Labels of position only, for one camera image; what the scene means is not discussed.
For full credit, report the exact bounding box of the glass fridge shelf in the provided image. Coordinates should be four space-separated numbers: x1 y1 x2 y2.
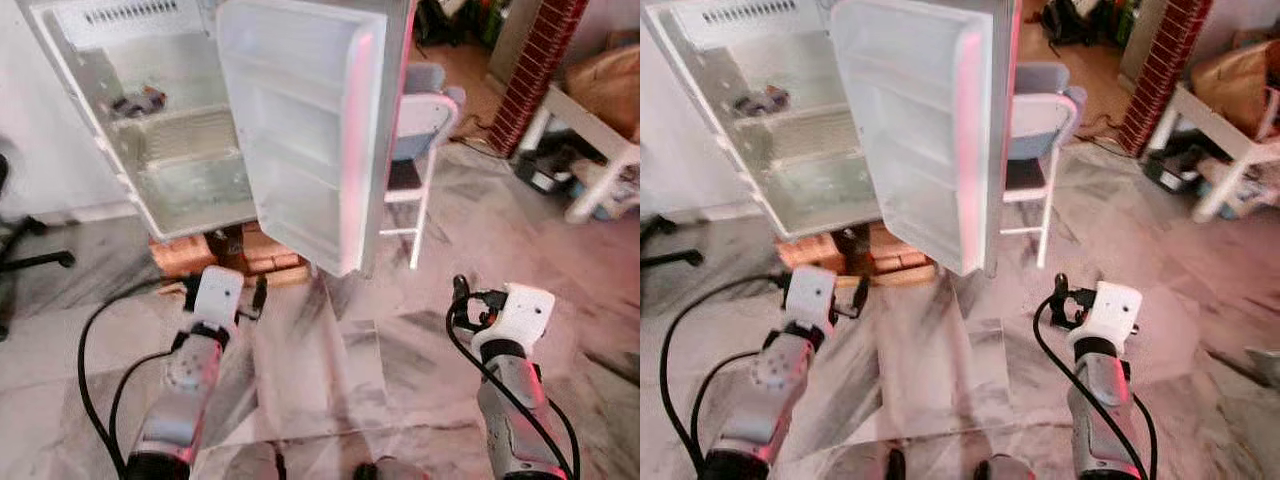
98 85 234 137
722 85 851 137

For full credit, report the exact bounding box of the white fridge cabinet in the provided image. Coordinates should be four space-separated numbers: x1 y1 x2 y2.
640 0 891 244
15 0 263 244

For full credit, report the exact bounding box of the thin wooden board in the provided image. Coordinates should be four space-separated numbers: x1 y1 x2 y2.
870 265 942 290
235 265 312 292

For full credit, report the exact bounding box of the clear crisper drawer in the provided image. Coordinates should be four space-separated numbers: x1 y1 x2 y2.
130 108 259 239
755 108 887 239

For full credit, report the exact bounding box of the black box device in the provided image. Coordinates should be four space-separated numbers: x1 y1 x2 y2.
512 140 586 197
1143 140 1211 197

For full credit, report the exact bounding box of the white folding chair dark seat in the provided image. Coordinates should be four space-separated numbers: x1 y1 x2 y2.
380 85 466 271
1000 85 1089 269

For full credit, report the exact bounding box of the grey robot right leg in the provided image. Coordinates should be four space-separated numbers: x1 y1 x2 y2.
352 455 431 480
975 452 1042 480

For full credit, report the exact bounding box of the black office chair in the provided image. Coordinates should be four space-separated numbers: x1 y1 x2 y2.
640 215 707 270
0 155 77 342

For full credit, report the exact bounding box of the white patterned bag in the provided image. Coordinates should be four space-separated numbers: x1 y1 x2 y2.
585 160 641 217
1200 155 1280 217

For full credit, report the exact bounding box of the white low table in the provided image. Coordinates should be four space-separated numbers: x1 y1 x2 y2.
520 85 641 224
1150 85 1280 224

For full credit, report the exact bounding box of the grey-blue chair back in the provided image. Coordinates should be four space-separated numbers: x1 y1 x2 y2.
1015 60 1071 97
405 62 448 97

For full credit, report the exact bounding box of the red brick pillar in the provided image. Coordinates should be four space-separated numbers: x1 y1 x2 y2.
1117 0 1213 157
487 0 591 158

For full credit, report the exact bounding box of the brown paper bag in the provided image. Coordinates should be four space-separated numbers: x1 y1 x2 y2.
565 45 641 141
1190 40 1280 137

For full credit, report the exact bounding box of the black bag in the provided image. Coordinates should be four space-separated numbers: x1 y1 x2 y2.
1040 0 1141 47
415 0 501 47

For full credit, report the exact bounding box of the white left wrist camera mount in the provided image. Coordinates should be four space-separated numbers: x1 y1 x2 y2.
783 265 839 332
190 265 246 332

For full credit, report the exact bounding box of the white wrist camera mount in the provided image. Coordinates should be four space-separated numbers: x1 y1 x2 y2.
190 265 246 332
783 265 839 332
470 283 557 352
1068 281 1144 347

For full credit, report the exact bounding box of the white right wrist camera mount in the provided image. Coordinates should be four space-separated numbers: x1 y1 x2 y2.
1068 281 1144 347
470 283 557 352

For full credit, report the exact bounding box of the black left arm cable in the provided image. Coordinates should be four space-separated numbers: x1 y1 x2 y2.
657 272 791 472
77 275 196 477

